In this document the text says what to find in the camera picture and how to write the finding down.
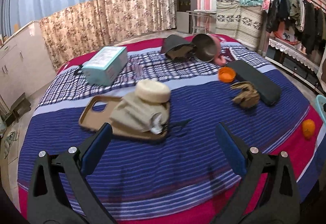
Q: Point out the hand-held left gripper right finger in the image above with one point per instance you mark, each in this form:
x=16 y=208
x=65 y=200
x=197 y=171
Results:
x=230 y=148

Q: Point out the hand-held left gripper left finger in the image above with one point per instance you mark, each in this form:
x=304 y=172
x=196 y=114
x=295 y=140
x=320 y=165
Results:
x=98 y=148

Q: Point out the beige cloth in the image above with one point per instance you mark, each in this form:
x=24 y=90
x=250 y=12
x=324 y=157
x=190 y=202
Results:
x=135 y=114

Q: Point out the small orange bowl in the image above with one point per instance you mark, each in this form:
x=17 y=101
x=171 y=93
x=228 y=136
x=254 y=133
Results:
x=226 y=74

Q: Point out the tangerine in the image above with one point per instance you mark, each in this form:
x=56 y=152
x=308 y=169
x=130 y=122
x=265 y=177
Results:
x=308 y=128

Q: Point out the light blue plastic basket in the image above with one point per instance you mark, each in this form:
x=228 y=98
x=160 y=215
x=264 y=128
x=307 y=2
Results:
x=321 y=106

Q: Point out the brown phone case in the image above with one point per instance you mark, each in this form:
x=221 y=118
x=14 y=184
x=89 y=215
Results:
x=87 y=119

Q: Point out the black flat case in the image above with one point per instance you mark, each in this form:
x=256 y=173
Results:
x=257 y=82

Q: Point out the teal cardboard box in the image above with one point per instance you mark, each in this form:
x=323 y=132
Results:
x=104 y=66

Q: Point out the crumpled floor clutter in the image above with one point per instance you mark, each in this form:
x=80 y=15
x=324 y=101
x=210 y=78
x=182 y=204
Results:
x=9 y=139

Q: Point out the pink metal pot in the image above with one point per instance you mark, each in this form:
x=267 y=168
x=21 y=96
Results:
x=205 y=48

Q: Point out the low cabinet with lace cloth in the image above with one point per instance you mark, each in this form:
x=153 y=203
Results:
x=293 y=58

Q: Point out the white cabinet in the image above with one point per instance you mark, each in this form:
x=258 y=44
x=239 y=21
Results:
x=23 y=60

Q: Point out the brown board with white edge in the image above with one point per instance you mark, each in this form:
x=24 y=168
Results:
x=322 y=71

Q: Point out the cloth covered cabinet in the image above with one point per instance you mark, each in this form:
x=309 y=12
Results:
x=239 y=25

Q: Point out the red printed picture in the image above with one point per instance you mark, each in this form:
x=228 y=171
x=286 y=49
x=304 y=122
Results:
x=285 y=35

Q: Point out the small white side table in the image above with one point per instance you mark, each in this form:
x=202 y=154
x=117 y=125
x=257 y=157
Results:
x=201 y=12

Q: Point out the small picture frames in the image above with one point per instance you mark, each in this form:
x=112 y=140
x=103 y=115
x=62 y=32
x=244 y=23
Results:
x=3 y=40

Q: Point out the grey water dispenser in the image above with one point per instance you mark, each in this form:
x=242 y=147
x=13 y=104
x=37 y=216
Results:
x=184 y=12

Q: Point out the blue floral curtain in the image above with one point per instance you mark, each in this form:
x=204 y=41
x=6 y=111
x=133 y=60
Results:
x=89 y=4

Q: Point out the row of hanging clothes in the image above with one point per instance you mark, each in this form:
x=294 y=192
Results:
x=300 y=17

